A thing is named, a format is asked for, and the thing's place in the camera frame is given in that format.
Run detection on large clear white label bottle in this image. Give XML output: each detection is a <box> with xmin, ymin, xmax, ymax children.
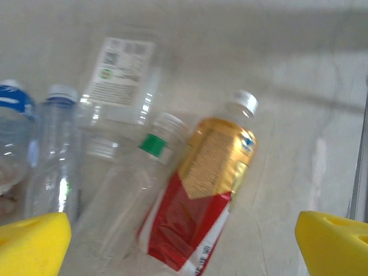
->
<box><xmin>76</xmin><ymin>24</ymin><xmax>164</xmax><ymax>160</ymax></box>

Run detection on blue label bottle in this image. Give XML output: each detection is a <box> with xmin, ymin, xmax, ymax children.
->
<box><xmin>0</xmin><ymin>79</ymin><xmax>40</xmax><ymax>190</ymax></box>

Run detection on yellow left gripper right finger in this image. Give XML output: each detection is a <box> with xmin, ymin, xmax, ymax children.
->
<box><xmin>295</xmin><ymin>210</ymin><xmax>368</xmax><ymax>276</ymax></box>

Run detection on red and gold label bottle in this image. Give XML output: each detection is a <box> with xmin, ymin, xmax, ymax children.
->
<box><xmin>136</xmin><ymin>89</ymin><xmax>259</xmax><ymax>276</ymax></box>

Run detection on clear bottle pale blue cap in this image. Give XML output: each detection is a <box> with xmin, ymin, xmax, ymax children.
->
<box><xmin>24</xmin><ymin>83</ymin><xmax>80</xmax><ymax>221</ymax></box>

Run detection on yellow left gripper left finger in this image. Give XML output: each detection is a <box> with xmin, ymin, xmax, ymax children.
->
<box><xmin>0</xmin><ymin>212</ymin><xmax>72</xmax><ymax>276</ymax></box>

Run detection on clear bottle green neck band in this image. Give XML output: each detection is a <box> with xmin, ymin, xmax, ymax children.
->
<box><xmin>70</xmin><ymin>111</ymin><xmax>191</xmax><ymax>274</ymax></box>

